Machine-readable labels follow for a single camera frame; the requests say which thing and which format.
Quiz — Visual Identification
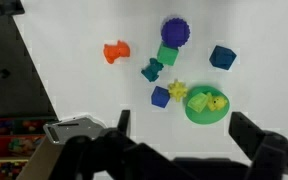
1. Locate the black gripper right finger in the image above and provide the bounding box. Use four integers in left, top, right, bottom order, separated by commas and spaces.
228, 112, 288, 160

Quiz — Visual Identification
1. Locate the dark blue cube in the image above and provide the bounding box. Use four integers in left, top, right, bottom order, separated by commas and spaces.
209, 45, 237, 70

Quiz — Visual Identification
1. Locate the colourful toy storage box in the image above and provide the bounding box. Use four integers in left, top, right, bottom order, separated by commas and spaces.
0, 116, 57, 180

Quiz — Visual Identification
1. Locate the purple ridged round toy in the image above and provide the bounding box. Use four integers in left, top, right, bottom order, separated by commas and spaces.
161, 18, 190, 48

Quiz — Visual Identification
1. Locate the yellow toy animal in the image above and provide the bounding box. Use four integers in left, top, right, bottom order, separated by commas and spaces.
207, 96, 228, 111

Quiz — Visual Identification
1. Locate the silver metal bracket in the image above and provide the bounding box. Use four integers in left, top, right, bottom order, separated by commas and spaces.
43, 115, 106, 145

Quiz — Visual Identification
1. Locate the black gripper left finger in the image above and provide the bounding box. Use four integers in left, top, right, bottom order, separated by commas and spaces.
99, 110, 138, 157

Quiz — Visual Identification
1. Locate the green toy cube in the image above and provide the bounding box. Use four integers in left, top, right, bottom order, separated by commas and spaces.
157, 43, 179, 66

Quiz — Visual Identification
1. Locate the blue toy cube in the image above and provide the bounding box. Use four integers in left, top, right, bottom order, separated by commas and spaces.
151, 86, 170, 108

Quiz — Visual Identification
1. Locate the light green toy block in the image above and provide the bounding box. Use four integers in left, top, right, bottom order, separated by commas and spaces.
188, 92, 211, 113

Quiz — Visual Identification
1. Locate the green bowl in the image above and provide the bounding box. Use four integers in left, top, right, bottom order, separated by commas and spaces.
184, 86, 230, 125

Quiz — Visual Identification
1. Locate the orange toy animal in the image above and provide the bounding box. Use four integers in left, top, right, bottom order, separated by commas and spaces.
103, 40, 131, 64

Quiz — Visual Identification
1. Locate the yellow spiky ball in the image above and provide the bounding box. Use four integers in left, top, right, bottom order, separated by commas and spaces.
168, 79, 188, 102

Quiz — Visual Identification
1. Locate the teal green toy animal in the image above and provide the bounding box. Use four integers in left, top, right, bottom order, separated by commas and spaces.
141, 58, 164, 82

